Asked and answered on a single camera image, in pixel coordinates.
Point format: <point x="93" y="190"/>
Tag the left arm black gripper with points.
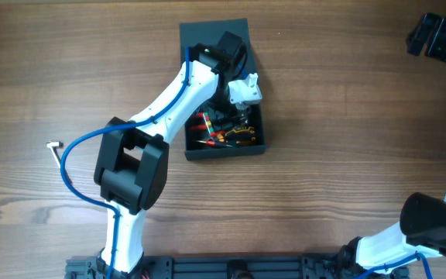
<point x="223" y="107"/>

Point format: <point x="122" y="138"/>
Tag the red handled cutters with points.
<point x="198" y="122"/>

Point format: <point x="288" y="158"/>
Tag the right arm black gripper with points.
<point x="424" y="35"/>

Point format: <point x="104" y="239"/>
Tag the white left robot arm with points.
<point x="131" y="169"/>

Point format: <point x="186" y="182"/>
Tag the left arm white wrist camera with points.
<point x="245" y="91"/>

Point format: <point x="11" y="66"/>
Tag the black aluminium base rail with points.
<point x="307" y="266"/>

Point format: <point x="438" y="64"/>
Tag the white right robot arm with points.
<point x="420" y="234"/>

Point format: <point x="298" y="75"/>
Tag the orange black pliers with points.
<point x="240" y="136"/>

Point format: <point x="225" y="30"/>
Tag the clear screwdriver set case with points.
<point x="208" y="124"/>

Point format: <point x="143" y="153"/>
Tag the dark green box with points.
<point x="254" y="128"/>

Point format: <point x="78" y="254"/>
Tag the silver L-shaped wrench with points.
<point x="54" y="146"/>

